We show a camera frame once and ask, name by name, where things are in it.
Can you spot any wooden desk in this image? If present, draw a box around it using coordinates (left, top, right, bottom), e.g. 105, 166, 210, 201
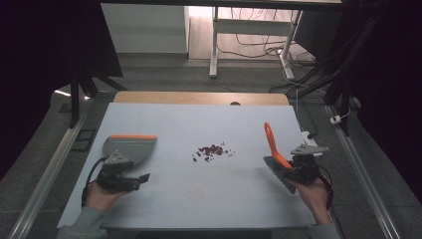
112, 91, 291, 107

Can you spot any white power strip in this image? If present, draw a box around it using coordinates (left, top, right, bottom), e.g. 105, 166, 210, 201
300, 130, 323, 158

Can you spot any right hand-held gripper black cable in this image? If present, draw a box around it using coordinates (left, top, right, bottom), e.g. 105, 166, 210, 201
317, 164, 334, 211

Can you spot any brush with orange handle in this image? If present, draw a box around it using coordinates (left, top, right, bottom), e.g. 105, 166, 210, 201
263, 121, 298, 195

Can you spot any black power strip cable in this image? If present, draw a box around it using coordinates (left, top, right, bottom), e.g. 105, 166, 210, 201
300, 98, 320, 139

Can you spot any person's right hand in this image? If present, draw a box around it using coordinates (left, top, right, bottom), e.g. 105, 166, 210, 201
287, 175, 333, 226

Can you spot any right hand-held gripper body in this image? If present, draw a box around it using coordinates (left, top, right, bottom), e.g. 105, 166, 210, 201
290, 142, 330, 186

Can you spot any white partition panel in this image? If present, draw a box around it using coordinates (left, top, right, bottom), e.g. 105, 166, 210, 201
101, 3, 191, 55

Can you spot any aluminium rail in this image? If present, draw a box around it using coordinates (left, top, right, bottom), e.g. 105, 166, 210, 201
6, 111, 90, 239
323, 104, 403, 239

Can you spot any grey dustpan with orange edge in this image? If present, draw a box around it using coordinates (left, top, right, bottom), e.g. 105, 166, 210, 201
102, 133, 158, 167

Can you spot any black rectangular floor frame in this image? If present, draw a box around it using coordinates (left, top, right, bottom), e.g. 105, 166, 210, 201
71, 128, 98, 153

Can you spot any white desk frame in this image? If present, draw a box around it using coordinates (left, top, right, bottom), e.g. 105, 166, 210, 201
208, 6, 304, 81

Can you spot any dark curtain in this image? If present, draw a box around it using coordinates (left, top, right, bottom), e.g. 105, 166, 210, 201
347, 0, 422, 203
0, 0, 124, 182

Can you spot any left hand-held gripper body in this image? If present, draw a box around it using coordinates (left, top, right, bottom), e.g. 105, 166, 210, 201
97, 149, 141, 192

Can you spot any pile of dark red crumbs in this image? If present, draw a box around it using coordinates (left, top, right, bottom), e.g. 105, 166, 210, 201
191, 141, 236, 163

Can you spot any left hand-held gripper black cable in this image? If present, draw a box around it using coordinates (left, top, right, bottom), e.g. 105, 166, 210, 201
81, 155, 111, 208

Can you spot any person's left hand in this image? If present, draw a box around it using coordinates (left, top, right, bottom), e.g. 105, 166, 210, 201
84, 180, 129, 213

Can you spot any tangle of floor cables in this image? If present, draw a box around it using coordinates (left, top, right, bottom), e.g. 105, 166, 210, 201
216, 7, 320, 69

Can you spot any hand-held gripper black cable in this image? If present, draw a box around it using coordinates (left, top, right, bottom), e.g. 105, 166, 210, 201
317, 164, 334, 211
81, 155, 111, 208

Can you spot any black metal stand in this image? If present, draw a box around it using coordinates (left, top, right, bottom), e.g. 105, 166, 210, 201
288, 6, 387, 137
67, 64, 129, 129

